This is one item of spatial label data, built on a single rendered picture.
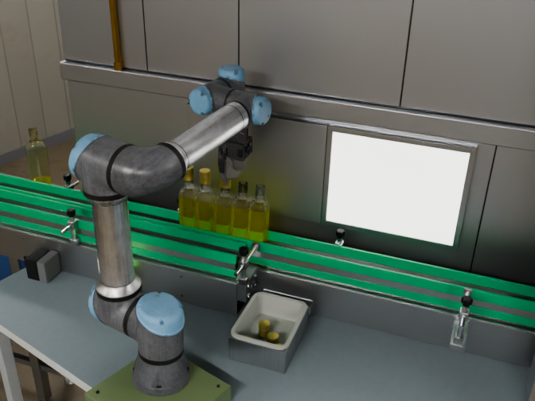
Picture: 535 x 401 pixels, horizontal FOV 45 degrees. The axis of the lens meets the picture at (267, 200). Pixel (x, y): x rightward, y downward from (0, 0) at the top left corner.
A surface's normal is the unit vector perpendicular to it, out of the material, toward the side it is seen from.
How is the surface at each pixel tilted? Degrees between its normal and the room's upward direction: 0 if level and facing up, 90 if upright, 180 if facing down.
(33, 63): 90
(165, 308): 9
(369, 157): 90
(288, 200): 90
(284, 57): 90
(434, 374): 0
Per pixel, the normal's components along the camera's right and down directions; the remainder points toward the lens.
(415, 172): -0.35, 0.45
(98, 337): 0.02, -0.88
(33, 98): 0.80, 0.30
